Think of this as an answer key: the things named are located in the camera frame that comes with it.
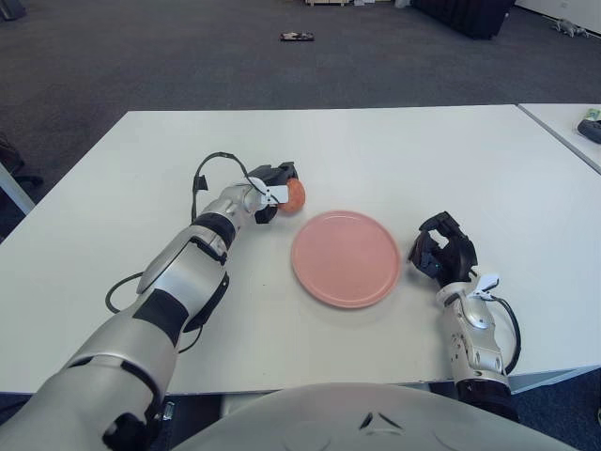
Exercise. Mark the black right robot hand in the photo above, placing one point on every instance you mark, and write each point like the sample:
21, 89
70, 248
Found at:
453, 256

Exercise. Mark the silver grey robot torso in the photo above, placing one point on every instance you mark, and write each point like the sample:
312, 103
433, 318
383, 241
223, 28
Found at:
328, 418

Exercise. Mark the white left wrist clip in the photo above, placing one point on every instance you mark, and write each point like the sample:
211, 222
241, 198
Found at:
277, 193

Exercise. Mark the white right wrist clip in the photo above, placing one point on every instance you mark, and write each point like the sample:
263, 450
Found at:
486, 284

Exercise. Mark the white table frame beam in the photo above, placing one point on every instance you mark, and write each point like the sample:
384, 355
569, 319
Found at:
554, 380

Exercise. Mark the small grey quadruped robot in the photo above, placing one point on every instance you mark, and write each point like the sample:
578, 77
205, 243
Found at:
569, 27

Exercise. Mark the large black box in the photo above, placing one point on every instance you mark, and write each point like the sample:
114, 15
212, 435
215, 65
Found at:
460, 16

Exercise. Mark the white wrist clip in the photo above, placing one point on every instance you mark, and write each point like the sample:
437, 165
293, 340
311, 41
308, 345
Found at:
277, 193
486, 284

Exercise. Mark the flat red black floor object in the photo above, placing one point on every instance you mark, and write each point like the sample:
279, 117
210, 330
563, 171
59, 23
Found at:
297, 36

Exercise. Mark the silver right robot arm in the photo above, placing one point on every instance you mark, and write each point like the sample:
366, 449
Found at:
474, 343

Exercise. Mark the pink round plate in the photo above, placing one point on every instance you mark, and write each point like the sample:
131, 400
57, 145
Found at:
346, 258

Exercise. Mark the grey handheld controller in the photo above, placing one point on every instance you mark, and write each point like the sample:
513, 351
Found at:
590, 130

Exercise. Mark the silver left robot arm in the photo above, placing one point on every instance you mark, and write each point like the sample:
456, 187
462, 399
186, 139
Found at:
188, 268

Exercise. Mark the small green packet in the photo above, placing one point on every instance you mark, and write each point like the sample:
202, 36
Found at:
592, 113

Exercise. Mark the dark office chair base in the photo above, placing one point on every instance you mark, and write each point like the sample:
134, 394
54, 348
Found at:
26, 178

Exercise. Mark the small metal table bracket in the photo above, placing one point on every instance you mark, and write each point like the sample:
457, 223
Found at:
170, 410

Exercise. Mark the red yellow apple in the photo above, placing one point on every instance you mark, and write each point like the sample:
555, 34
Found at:
296, 197

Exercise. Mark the white table leg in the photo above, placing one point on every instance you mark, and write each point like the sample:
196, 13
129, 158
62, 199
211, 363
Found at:
14, 192

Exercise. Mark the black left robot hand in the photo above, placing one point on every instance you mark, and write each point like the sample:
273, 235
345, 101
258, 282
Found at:
277, 171

